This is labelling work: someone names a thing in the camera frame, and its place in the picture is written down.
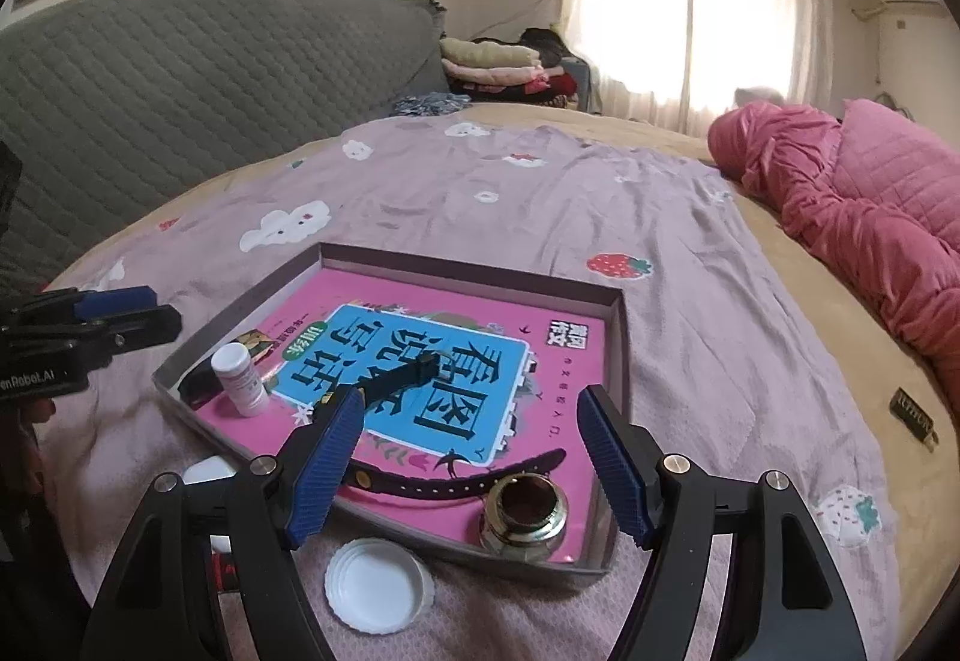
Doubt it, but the white pill bottle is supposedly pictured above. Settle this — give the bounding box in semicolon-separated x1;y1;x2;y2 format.
210;342;269;418

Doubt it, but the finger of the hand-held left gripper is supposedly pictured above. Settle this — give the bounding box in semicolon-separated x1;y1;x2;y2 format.
15;286;156;326
15;305;183;362

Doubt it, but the black perforated watch strap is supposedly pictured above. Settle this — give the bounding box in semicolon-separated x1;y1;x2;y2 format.
346;352;569;501

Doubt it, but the stack of folded clothes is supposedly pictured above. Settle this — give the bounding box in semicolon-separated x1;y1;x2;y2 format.
439;27;593;107

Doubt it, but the small black and gold bar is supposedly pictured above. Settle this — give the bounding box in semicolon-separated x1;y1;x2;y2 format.
890;387;940;446

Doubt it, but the grey quilted headboard cover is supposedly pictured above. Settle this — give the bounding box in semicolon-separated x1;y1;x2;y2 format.
0;0;451;295

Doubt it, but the pink book with blue label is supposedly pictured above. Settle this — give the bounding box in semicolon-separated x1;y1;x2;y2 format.
191;263;610;561

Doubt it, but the shallow grey cardboard box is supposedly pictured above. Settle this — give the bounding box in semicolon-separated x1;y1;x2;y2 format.
152;242;629;576

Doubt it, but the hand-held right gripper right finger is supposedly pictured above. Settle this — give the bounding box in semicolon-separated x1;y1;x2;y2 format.
577;385;856;661

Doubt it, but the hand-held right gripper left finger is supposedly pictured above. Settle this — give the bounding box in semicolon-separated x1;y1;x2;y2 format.
86;387;366;661

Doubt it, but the white earbud case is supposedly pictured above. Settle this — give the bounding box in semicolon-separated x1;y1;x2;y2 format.
182;455;241;486

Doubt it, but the blue patterned cloth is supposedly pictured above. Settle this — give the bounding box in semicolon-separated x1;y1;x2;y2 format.
390;91;473;118

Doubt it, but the purple printed bed sheet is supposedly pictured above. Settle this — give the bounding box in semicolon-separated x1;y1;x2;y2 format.
45;106;901;661

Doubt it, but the brass metal fitting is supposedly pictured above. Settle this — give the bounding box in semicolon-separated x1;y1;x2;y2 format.
480;472;575;562

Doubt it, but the pink ruffled quilt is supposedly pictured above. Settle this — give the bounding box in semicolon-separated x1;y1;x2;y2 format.
707;101;960;377

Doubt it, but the pink quilted pillow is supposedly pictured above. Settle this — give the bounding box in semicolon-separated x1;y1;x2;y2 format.
829;98;960;242

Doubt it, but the white jar lid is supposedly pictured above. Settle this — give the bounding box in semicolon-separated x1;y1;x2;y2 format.
324;537;436;636

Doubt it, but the beige bed cover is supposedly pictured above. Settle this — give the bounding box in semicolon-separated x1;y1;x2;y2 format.
480;102;960;602

